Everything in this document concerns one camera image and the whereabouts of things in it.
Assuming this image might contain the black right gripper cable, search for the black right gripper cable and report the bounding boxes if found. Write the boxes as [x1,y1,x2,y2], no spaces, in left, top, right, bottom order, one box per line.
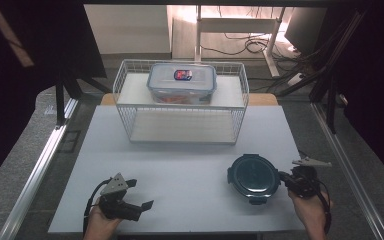
[313,179,333,235]

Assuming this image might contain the white cabinet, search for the white cabinet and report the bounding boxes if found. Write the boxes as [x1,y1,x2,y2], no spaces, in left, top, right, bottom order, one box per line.
[83,4,173,56]

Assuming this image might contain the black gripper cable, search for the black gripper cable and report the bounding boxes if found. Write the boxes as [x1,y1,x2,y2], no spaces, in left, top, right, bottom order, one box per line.
[313,179,333,235]
[82,178,113,235]

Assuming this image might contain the white desk frame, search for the white desk frame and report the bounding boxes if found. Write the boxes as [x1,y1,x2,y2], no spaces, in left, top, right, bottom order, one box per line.
[194,4,287,79]

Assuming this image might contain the dark curtain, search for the dark curtain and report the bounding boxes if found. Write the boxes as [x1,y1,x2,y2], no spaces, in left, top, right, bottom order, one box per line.
[0,0,108,195]
[326,0,384,195]

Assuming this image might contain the dark monitor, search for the dark monitor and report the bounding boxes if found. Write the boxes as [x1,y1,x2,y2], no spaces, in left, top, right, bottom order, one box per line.
[284,7,328,57]

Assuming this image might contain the white wire two-tier rack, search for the white wire two-tier rack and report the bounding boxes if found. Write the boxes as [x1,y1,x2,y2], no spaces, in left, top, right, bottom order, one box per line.
[112,59,250,146]

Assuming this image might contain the white table cover sheet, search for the white table cover sheet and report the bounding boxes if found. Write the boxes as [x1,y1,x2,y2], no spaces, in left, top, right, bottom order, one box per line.
[47,104,329,234]

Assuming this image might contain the white power strip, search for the white power strip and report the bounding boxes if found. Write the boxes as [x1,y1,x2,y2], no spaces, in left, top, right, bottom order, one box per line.
[286,72,306,88]

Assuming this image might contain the wooden table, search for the wooden table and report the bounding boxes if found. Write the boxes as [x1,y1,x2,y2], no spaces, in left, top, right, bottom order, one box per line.
[99,92,279,107]

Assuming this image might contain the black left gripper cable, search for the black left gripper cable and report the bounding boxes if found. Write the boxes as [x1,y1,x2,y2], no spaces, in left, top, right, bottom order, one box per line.
[82,178,113,235]

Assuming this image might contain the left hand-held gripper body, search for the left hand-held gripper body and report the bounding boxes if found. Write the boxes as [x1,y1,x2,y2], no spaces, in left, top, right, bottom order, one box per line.
[98,172,144,223]

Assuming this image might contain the aluminium rail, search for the aluminium rail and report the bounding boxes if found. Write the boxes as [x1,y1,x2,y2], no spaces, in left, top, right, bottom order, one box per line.
[0,98,79,240]
[311,102,384,240]

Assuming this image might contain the dark round food container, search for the dark round food container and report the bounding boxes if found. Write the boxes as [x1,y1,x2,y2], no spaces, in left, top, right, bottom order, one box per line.
[226,153,282,206]

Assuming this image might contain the clear rectangular food container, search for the clear rectangular food container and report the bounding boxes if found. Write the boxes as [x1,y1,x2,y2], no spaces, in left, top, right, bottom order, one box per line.
[146,62,218,106]

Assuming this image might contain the person's right hand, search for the person's right hand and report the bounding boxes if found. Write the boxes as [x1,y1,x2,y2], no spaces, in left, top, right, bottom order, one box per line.
[288,191,333,232]

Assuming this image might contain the black floor cables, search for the black floor cables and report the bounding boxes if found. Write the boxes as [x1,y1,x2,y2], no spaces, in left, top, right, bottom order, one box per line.
[199,29,303,66]

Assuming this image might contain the black metal stand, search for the black metal stand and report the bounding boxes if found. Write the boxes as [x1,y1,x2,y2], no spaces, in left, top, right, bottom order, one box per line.
[275,9,369,135]
[54,64,113,128]

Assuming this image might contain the person's left hand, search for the person's left hand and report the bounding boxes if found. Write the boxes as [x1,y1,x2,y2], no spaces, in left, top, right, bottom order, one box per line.
[83,199,124,240]

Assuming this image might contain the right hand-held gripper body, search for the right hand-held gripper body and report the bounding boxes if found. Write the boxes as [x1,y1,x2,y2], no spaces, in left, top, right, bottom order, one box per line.
[288,157,333,199]

